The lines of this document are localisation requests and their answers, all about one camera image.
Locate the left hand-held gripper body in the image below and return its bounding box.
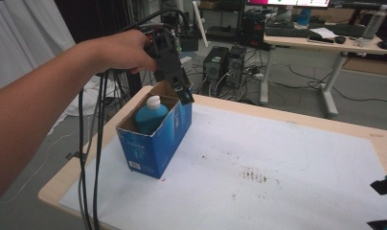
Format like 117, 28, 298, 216
143, 0, 209, 87

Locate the blue bottle with white cap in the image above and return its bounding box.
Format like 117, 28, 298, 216
133, 95, 170, 135

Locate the blue cardboard box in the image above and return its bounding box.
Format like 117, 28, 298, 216
115, 80, 194, 180

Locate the person's left hand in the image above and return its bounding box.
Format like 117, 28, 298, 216
94, 29, 159, 75

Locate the black computer tower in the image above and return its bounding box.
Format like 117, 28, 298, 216
202, 46, 230, 81
225, 44, 248, 89

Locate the white table mat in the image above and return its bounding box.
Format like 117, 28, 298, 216
58, 103, 387, 230

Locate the white cloth on floor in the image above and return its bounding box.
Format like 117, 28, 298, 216
47, 76, 117, 136

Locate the black keyboard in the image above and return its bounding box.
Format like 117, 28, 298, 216
264, 26, 314, 39

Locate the blue cup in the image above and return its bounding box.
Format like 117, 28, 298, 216
296, 7, 312, 27

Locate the white curtain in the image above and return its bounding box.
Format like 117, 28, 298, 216
0, 0, 77, 94

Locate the wooden desk with white legs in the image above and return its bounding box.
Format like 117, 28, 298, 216
259, 32, 387, 119

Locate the white paper sheet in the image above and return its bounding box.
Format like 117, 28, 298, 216
310, 27, 338, 40

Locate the clear plastic water bottle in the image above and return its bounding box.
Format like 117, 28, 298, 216
361, 4, 387, 40

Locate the black looped cable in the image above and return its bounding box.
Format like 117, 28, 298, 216
118, 8, 192, 34

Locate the black floor cable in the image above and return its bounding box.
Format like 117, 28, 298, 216
271, 62, 387, 106

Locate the thick black cable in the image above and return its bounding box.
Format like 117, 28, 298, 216
78, 88, 94, 230
91, 71, 107, 230

